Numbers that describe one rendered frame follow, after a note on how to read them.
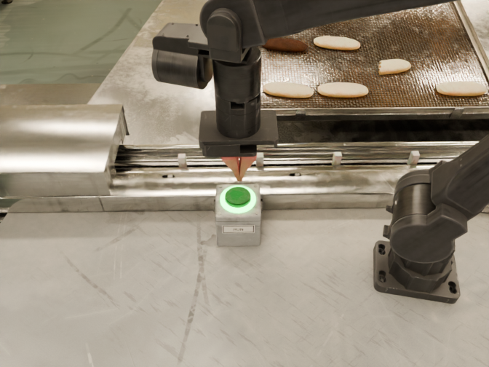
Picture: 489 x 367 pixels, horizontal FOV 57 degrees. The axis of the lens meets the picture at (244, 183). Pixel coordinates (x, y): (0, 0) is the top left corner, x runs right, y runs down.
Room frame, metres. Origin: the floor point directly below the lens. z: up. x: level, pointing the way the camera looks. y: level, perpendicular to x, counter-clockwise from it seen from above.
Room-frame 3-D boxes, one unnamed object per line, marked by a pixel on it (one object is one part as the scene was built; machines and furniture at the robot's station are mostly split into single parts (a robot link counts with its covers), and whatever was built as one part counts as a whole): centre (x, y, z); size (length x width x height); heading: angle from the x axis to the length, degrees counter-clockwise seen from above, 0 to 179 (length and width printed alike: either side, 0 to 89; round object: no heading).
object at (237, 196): (0.47, 0.01, 0.90); 0.04 x 0.04 x 0.02
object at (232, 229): (0.47, 0.01, 0.84); 0.08 x 0.08 x 0.11; 1
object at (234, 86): (0.47, 0.01, 1.12); 0.07 x 0.06 x 0.07; 73
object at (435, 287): (0.38, -0.26, 0.86); 0.12 x 0.09 x 0.08; 79
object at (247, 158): (0.47, 0.02, 0.99); 0.07 x 0.07 x 0.09; 1
